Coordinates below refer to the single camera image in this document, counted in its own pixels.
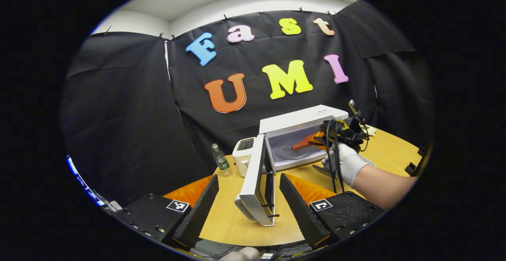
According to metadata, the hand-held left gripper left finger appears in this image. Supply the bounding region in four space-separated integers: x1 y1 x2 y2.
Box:
113 174 220 250

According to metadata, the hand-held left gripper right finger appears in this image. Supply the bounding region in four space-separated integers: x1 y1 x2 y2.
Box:
279 173 386 248

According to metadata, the reddish brown meat slice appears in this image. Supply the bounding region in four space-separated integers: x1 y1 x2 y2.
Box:
292 134 317 151

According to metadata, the white microwave oven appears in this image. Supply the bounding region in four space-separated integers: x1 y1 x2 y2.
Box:
234 104 349 227

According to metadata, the glass turntable plate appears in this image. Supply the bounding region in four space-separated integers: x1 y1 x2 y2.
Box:
275 144 317 162

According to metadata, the clear plastic water bottle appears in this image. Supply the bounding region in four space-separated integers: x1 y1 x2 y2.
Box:
211 143 233 177

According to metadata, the white toaster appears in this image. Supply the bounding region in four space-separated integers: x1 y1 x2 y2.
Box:
232 137 257 177

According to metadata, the blue lit screen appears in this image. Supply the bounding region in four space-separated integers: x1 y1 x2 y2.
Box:
66 155 108 208

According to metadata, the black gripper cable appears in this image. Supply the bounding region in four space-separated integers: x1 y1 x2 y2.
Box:
325 121 345 193

